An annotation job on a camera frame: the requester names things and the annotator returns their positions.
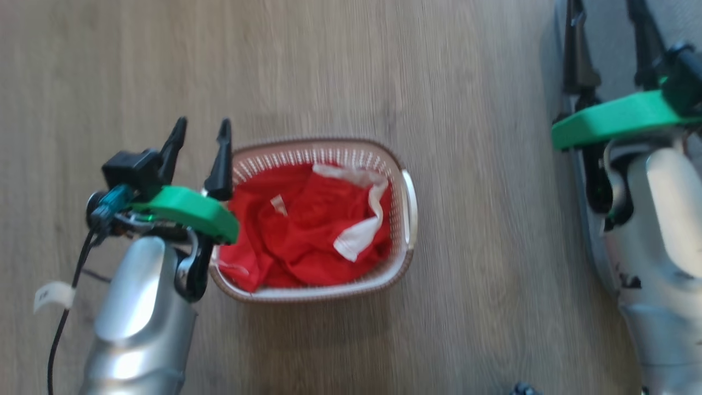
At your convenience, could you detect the white cable label tag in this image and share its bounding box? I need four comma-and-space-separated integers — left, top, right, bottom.
33, 281, 76, 314

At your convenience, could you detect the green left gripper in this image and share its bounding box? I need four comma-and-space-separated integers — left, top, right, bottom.
85, 116, 240, 303

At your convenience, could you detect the grey sofa cushion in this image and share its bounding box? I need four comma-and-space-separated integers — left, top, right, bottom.
553, 0, 702, 300

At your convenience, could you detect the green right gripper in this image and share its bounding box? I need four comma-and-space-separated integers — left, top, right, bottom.
551, 0, 702, 231

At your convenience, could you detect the teal cable connector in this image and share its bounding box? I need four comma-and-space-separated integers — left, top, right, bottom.
100, 185, 135, 221

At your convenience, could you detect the red garment with white trim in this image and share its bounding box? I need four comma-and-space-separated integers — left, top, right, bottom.
218, 162, 393, 293

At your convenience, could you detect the white brown-rimmed laundry basket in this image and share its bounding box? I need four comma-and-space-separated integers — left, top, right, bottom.
207, 137, 419, 304

